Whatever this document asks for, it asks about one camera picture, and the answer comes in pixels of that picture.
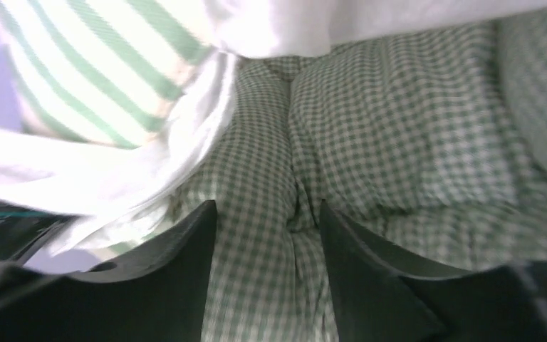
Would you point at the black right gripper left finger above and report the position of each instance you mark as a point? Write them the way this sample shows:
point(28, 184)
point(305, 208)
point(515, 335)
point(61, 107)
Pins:
point(155, 292)

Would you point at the green checked pet cushion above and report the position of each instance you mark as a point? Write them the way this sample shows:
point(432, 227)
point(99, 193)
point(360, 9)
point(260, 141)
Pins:
point(434, 141)

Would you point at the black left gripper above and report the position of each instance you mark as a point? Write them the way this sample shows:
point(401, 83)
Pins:
point(24, 231)

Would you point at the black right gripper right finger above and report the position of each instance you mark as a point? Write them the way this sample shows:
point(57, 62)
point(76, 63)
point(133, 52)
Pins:
point(382, 292)

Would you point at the green striped pet tent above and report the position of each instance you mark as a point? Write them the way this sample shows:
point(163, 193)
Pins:
point(121, 100)

